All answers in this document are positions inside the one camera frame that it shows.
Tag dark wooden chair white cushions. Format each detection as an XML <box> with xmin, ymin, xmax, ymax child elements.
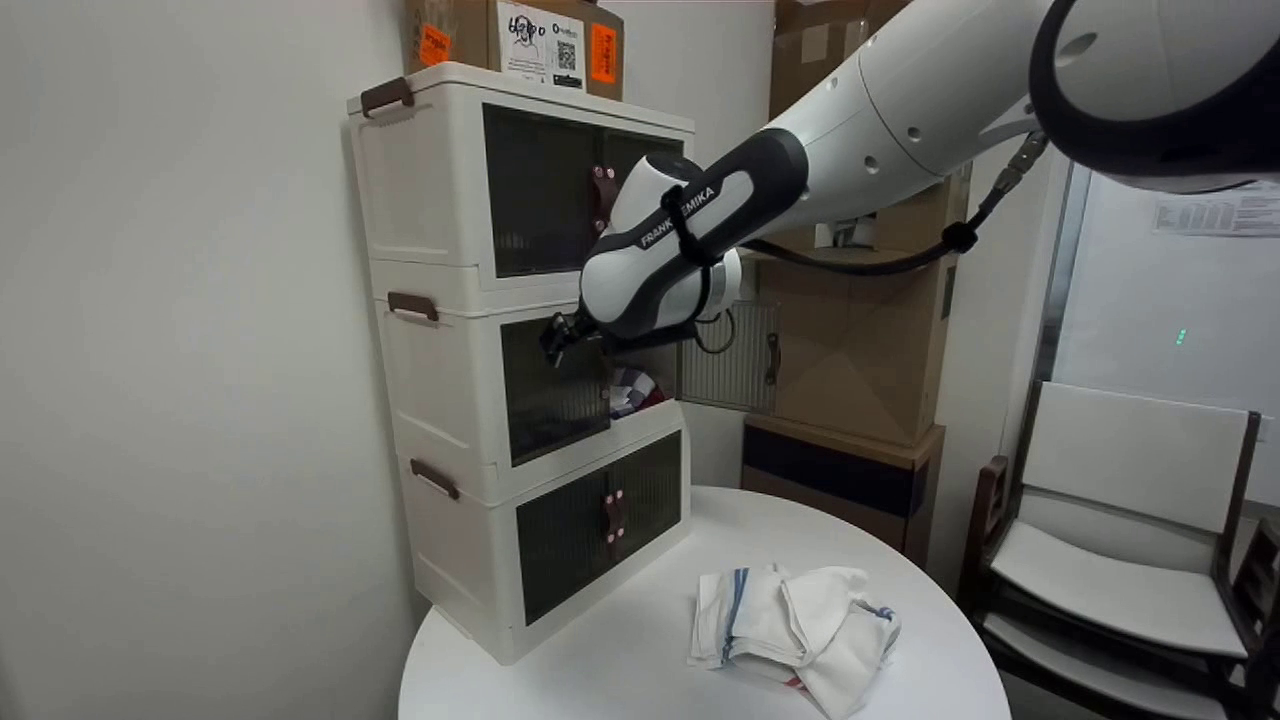
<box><xmin>956</xmin><ymin>376</ymin><xmax>1280</xmax><ymax>720</ymax></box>

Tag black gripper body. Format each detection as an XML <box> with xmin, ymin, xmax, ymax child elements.
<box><xmin>547</xmin><ymin>303</ymin><xmax>623</xmax><ymax>354</ymax></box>

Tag white cabinet unit closed doors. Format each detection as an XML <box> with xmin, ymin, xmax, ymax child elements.
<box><xmin>344</xmin><ymin>61</ymin><xmax>701</xmax><ymax>321</ymax></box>

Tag dark translucent cabinet door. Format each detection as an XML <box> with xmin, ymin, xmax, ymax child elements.
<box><xmin>500</xmin><ymin>312</ymin><xmax>621</xmax><ymax>469</ymax></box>

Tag white board dark frame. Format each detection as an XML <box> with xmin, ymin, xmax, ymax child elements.
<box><xmin>1037</xmin><ymin>154</ymin><xmax>1280</xmax><ymax>511</ymax></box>

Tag packets inside cabinet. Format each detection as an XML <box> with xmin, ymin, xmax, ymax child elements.
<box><xmin>602</xmin><ymin>365</ymin><xmax>670</xmax><ymax>419</ymax></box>

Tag cardboard box with print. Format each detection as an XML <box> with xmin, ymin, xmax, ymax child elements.
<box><xmin>766</xmin><ymin>0</ymin><xmax>912</xmax><ymax>123</ymax></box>

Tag large brown cardboard box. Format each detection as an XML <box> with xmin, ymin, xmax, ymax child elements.
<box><xmin>749</xmin><ymin>172</ymin><xmax>972</xmax><ymax>452</ymax></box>

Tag white cabinet unit red latches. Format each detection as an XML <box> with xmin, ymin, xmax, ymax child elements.
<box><xmin>389</xmin><ymin>395</ymin><xmax>701</xmax><ymax>668</ymax></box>

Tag dark low cabinet wood top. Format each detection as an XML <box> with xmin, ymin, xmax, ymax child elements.
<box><xmin>738</xmin><ymin>412</ymin><xmax>947</xmax><ymax>563</ymax></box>

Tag cardboard box with labels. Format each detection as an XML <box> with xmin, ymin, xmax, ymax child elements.
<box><xmin>405</xmin><ymin>0</ymin><xmax>629</xmax><ymax>103</ymax></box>

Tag brown cabinet side handle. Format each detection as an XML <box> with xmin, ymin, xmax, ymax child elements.
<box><xmin>409</xmin><ymin>457</ymin><xmax>466</xmax><ymax>505</ymax></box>
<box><xmin>383</xmin><ymin>289</ymin><xmax>443</xmax><ymax>326</ymax></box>
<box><xmin>355</xmin><ymin>70</ymin><xmax>419</xmax><ymax>123</ymax></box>

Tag white folded cloth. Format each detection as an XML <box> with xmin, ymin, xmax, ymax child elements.
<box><xmin>685</xmin><ymin>560</ymin><xmax>904</xmax><ymax>720</ymax></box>

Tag white cabinet unit with contents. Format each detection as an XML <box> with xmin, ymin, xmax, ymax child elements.
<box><xmin>369</xmin><ymin>269</ymin><xmax>692</xmax><ymax>509</ymax></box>

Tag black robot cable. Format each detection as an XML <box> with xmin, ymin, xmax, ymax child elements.
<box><xmin>687</xmin><ymin>123</ymin><xmax>1057</xmax><ymax>361</ymax></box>

